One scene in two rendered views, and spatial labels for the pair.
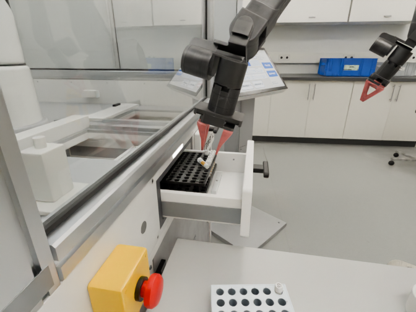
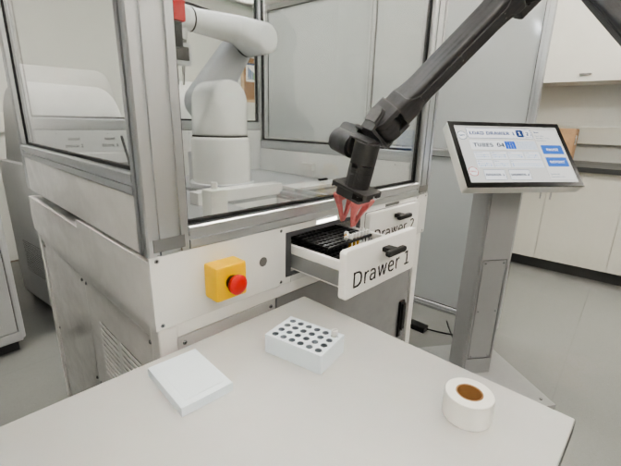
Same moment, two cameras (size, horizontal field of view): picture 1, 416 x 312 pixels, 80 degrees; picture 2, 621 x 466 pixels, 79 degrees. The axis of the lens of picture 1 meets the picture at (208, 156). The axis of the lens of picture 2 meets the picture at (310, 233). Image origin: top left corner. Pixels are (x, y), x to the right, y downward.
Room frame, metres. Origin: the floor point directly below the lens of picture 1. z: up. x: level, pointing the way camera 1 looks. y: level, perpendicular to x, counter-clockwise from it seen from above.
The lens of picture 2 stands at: (-0.26, -0.42, 1.18)
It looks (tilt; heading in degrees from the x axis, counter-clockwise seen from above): 16 degrees down; 33
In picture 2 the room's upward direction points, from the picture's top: 1 degrees clockwise
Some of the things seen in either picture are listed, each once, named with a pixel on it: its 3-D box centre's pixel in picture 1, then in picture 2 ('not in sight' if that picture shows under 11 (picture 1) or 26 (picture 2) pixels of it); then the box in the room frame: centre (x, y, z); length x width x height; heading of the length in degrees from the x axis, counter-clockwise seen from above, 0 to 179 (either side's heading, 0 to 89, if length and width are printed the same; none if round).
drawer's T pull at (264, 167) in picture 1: (260, 168); (392, 250); (0.53, -0.12, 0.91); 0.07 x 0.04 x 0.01; 170
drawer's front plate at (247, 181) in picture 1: (247, 179); (381, 260); (0.53, -0.10, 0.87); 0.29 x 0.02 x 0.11; 170
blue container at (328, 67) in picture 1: (345, 67); not in sight; (3.54, -1.85, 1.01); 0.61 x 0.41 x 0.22; 83
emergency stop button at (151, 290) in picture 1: (149, 290); (236, 283); (0.23, 0.07, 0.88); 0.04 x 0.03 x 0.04; 170
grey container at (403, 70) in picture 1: (394, 69); not in sight; (3.54, -2.51, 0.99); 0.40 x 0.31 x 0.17; 83
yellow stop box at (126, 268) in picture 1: (125, 285); (226, 278); (0.23, 0.11, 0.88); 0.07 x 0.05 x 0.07; 170
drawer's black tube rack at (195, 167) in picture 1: (168, 174); (318, 242); (0.57, 0.10, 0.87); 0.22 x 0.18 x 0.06; 80
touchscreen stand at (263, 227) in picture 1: (243, 160); (490, 282); (1.50, -0.23, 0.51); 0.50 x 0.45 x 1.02; 44
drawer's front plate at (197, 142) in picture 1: (205, 137); (393, 223); (0.87, 0.01, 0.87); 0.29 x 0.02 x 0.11; 170
